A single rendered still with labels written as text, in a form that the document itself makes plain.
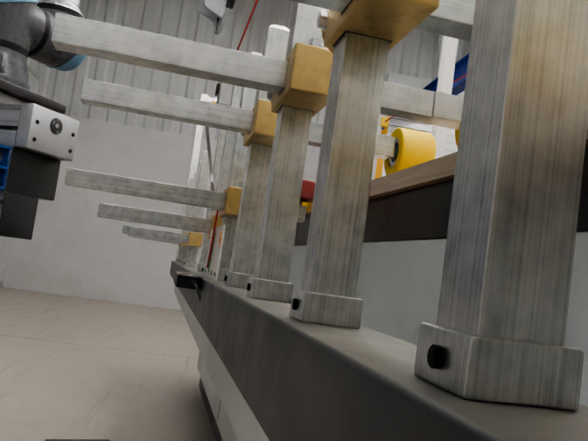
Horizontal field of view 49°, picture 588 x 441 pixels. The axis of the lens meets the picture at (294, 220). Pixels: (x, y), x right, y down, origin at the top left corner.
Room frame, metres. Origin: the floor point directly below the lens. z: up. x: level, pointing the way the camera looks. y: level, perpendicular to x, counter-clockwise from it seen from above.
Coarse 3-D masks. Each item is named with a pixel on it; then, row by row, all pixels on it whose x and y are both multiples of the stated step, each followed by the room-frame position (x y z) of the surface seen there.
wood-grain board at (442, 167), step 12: (444, 156) 0.76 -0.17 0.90; (456, 156) 0.73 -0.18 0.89; (408, 168) 0.88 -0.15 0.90; (420, 168) 0.83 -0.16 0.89; (432, 168) 0.79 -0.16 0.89; (444, 168) 0.76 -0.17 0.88; (372, 180) 1.03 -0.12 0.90; (384, 180) 0.97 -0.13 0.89; (396, 180) 0.91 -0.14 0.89; (408, 180) 0.87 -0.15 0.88; (420, 180) 0.83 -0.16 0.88; (432, 180) 0.79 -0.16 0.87; (444, 180) 0.78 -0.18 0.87; (372, 192) 1.02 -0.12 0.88; (384, 192) 0.96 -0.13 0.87; (396, 192) 0.94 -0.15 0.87
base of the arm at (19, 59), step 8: (0, 40) 1.34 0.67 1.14; (0, 48) 1.34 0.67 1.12; (8, 48) 1.35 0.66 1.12; (16, 48) 1.36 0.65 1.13; (0, 56) 1.34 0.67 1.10; (8, 56) 1.35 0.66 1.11; (16, 56) 1.36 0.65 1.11; (24, 56) 1.39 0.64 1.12; (0, 64) 1.34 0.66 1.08; (8, 64) 1.34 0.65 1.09; (16, 64) 1.36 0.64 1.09; (24, 64) 1.39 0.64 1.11; (0, 72) 1.34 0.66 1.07; (8, 72) 1.34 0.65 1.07; (16, 72) 1.36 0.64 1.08; (24, 72) 1.38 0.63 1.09; (8, 80) 1.34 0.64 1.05; (16, 80) 1.35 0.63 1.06; (24, 80) 1.38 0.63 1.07
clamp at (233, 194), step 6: (228, 186) 1.14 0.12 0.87; (228, 192) 1.13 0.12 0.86; (234, 192) 1.14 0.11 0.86; (240, 192) 1.14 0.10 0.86; (228, 198) 1.13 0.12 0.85; (234, 198) 1.14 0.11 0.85; (240, 198) 1.14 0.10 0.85; (228, 204) 1.13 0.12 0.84; (234, 204) 1.14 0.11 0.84; (222, 210) 1.18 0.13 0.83; (228, 210) 1.14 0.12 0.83; (234, 210) 1.14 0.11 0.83; (222, 216) 1.22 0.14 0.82; (228, 216) 1.19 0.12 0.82; (234, 216) 1.17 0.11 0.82
